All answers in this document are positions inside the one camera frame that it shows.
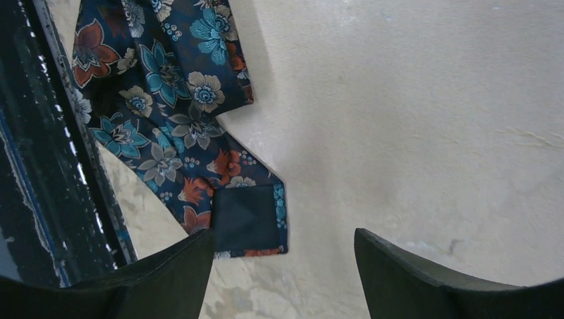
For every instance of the navy floral tie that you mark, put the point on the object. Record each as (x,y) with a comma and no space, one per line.
(152,78)

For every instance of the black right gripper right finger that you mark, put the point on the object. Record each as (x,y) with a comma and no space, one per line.
(400,284)

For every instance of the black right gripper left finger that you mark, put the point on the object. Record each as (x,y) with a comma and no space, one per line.
(169,284)

